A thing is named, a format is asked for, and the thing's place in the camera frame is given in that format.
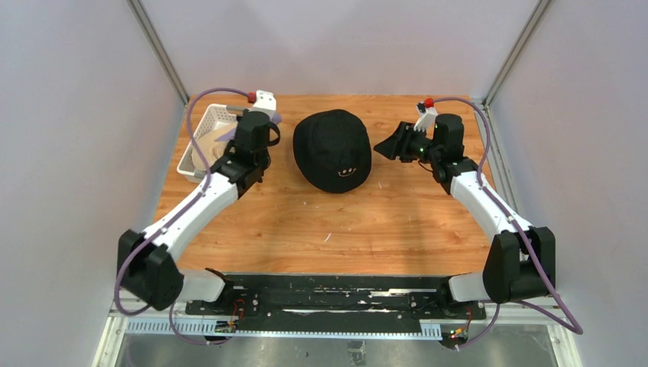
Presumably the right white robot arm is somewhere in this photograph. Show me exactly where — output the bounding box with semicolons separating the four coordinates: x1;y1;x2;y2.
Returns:
374;114;556;319

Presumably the cream straw-coloured bucket hat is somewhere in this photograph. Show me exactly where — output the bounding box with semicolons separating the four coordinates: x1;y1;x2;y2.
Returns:
191;123;232;171

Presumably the white slotted cable duct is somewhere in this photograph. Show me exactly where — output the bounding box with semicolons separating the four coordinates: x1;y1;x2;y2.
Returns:
125;317;443;341

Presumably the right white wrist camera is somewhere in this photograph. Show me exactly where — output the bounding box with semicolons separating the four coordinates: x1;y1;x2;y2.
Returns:
413;98;438;132

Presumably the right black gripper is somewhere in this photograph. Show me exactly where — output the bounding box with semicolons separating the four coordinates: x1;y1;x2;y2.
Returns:
374;122;441;166

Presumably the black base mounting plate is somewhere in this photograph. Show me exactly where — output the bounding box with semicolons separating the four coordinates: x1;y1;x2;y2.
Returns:
181;274;486;333

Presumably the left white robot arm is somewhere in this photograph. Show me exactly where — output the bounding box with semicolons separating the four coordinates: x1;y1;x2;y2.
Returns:
115;111;279;316

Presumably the lavender bucket hat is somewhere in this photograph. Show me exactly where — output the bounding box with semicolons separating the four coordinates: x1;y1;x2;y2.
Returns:
214;113;282;141

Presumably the white perforated plastic basket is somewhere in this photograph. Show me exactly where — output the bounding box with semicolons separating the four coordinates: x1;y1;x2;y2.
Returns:
177;104;238;183

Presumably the beige bucket hat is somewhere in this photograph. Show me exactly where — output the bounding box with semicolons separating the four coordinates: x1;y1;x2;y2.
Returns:
293;109;372;194

